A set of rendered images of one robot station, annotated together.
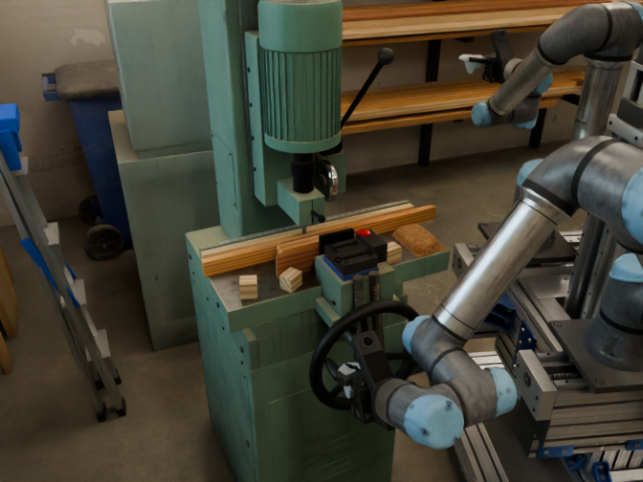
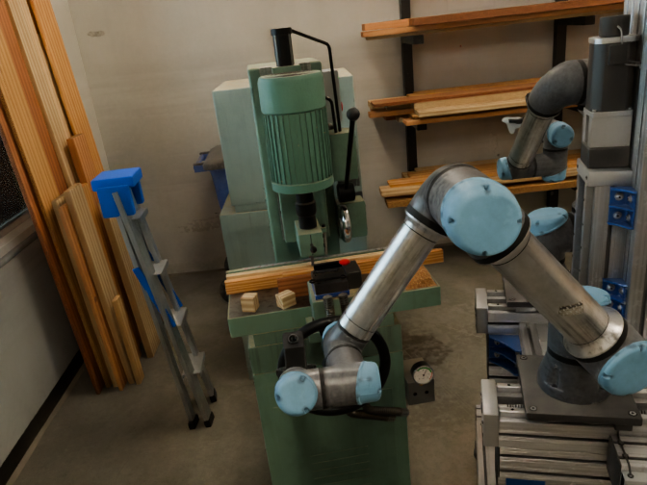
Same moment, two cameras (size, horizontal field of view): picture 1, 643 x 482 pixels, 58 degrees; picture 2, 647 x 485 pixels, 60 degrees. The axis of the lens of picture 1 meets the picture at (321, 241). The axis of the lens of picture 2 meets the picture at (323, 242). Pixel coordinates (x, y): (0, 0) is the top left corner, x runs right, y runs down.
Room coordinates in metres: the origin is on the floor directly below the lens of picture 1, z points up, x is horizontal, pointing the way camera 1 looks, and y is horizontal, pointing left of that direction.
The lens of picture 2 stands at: (-0.15, -0.54, 1.62)
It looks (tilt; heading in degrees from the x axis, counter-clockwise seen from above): 21 degrees down; 21
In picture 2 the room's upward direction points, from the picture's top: 6 degrees counter-clockwise
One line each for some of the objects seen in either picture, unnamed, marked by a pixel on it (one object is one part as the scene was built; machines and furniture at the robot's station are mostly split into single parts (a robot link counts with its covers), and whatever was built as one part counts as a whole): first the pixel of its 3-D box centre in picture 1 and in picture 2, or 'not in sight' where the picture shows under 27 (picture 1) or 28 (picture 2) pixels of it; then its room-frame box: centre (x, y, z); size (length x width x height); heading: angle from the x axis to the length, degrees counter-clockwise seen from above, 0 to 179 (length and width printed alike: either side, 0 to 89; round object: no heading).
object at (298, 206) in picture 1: (300, 203); (309, 239); (1.30, 0.05, 1.03); 0.14 x 0.07 x 0.09; 26
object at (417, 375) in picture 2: not in sight; (422, 374); (1.21, -0.28, 0.65); 0.06 x 0.04 x 0.08; 116
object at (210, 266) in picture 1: (327, 237); (335, 270); (1.31, -0.02, 0.92); 0.67 x 0.02 x 0.04; 116
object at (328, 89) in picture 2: not in sight; (328, 95); (1.63, 0.06, 1.40); 0.10 x 0.06 x 0.16; 26
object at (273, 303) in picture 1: (337, 276); (333, 302); (1.20, -0.04, 0.87); 0.61 x 0.30 x 0.06; 116
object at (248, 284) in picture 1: (248, 287); (249, 302); (1.08, 0.16, 0.92); 0.04 x 0.04 x 0.04; 5
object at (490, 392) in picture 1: (471, 389); (349, 379); (0.69, -0.24, 0.99); 0.11 x 0.11 x 0.08; 23
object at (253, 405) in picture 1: (291, 378); (326, 403); (1.39, 0.10, 0.36); 0.58 x 0.45 x 0.71; 26
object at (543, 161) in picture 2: (521, 110); (549, 164); (1.78, -0.63, 1.12); 0.11 x 0.08 x 0.11; 110
